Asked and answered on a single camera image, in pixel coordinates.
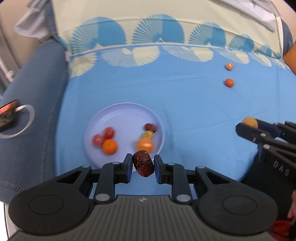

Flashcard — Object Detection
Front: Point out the dark red jujube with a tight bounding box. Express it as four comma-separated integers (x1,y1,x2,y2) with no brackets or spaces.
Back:
144,123,158,133
132,150,154,177

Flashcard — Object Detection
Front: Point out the orange tangerine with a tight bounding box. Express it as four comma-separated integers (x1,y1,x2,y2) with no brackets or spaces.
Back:
102,138,118,155

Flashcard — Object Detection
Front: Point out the pink red fruit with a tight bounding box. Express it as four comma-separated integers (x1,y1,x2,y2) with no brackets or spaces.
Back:
92,134,105,148

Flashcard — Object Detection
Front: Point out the peeled tangerine piece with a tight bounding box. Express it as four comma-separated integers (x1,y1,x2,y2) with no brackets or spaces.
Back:
137,138,154,153
225,63,234,71

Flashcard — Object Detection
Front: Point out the yellow-green longan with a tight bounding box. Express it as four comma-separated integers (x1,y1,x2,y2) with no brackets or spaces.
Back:
242,116,258,128
142,130,154,140

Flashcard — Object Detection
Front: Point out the person's right hand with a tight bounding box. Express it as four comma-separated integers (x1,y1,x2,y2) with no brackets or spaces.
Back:
287,190,296,218

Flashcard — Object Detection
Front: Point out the red cherry tomato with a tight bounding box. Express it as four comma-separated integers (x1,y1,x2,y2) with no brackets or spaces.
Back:
103,126,115,140

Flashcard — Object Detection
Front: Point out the dark red jujube on plate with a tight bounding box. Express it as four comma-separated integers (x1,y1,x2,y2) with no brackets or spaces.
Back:
144,123,158,133

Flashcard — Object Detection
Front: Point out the red clothing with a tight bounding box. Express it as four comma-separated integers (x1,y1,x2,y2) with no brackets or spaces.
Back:
270,220,295,241

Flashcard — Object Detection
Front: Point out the small orange kumquat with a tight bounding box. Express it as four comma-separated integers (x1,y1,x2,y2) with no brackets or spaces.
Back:
224,78,234,88

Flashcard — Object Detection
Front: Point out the blue sofa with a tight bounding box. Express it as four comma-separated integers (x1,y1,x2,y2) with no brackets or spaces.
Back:
1,39,69,203

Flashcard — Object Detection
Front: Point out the blue fan-pattern sofa cover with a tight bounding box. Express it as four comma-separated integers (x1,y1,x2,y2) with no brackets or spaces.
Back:
52,1,295,180

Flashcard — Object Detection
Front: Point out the black smartphone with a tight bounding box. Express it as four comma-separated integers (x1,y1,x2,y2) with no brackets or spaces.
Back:
0,99,20,131

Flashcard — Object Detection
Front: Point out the grey draped sheet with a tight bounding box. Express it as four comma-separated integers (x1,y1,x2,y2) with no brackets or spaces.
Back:
14,0,58,40

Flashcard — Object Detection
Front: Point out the white charging cable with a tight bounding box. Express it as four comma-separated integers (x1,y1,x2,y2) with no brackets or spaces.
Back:
0,104,36,140

